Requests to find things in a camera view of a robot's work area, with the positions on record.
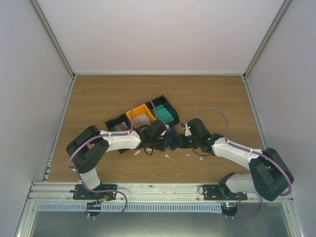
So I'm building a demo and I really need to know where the navy blue card holder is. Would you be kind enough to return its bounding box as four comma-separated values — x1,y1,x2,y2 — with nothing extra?
167,128,178,151

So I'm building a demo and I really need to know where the black bin with red cards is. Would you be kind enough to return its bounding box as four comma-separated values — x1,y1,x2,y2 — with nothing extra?
104,114,134,155

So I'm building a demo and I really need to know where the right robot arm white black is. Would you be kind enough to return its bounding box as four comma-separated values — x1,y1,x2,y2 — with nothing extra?
177,118,294,201

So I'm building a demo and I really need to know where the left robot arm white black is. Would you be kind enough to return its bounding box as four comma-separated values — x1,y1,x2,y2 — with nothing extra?
66,120,170,199

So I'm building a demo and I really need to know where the white vip card stack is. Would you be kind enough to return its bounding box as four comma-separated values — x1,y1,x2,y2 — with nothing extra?
133,114,151,127

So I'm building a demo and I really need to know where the orange bin with cards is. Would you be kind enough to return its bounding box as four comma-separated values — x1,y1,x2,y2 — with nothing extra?
132,104,156,128

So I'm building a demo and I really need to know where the teal card stack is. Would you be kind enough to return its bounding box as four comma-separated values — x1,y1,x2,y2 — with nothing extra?
156,105,175,124

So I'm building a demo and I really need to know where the black bin with teal cards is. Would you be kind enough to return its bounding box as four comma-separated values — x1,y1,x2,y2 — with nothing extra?
145,95,180,127

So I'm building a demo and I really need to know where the red white card stack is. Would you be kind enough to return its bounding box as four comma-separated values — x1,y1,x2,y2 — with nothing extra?
112,122,130,131

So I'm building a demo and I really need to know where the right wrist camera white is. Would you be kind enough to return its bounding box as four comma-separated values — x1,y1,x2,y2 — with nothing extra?
182,121,192,137

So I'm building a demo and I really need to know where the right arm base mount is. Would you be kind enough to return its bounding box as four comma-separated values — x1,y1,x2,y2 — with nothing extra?
197,184,248,201

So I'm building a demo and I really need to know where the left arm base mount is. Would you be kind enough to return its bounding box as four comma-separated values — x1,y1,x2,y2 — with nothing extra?
70,184,118,201

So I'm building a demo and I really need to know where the aluminium rail frame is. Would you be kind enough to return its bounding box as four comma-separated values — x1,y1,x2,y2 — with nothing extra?
27,182,294,200

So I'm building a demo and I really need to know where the slotted cable duct grey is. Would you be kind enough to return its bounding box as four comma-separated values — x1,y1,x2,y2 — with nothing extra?
38,202,222,213

